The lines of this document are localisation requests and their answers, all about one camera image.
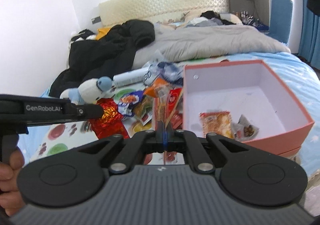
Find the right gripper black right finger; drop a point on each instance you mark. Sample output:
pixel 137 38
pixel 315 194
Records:
pixel 245 173

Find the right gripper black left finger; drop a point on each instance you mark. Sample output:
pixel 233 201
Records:
pixel 72 177

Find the small nut snack packet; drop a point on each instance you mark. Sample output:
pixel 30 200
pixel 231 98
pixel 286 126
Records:
pixel 244 130

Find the orange cracker snack packet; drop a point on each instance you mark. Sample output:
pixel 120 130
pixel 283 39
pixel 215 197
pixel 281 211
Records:
pixel 219 122

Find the red gold foil snack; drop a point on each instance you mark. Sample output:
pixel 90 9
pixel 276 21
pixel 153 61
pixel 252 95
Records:
pixel 111 121

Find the blue white snack packet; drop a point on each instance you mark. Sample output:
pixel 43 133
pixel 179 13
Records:
pixel 128 101

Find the clear snack stick packet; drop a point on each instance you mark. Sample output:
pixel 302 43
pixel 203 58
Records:
pixel 165 107

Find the orange chip packet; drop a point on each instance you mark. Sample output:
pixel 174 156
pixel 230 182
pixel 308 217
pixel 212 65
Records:
pixel 158 85

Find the barcode brown snack packet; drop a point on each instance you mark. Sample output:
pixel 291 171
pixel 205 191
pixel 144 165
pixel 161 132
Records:
pixel 143 110

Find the person's left hand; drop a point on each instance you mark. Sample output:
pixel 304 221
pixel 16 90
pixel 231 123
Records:
pixel 11 199

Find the fruit print table cloth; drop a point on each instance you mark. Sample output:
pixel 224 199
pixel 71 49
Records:
pixel 43 141

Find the penguin plush toy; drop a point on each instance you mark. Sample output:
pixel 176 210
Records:
pixel 88 92

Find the pink cardboard box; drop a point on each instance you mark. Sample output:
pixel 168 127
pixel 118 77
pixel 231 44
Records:
pixel 251 89

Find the black jacket on bed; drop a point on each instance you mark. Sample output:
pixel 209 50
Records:
pixel 113 54

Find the blue star bedsheet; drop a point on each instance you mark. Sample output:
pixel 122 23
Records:
pixel 304 83

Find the white cylindrical tube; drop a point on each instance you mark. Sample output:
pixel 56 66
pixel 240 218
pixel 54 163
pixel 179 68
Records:
pixel 130 77

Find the crumpled blue plastic bag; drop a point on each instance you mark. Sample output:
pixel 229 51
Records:
pixel 170 72

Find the blue curtain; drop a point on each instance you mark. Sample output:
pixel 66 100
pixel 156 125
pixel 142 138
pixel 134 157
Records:
pixel 309 41

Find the grey blanket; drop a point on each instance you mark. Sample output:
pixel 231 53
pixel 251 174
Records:
pixel 183 44

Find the blue chair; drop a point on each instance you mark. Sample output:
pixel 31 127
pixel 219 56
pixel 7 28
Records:
pixel 280 20

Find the cream padded headboard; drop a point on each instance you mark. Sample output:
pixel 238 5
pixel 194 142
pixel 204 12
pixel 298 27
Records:
pixel 113 12

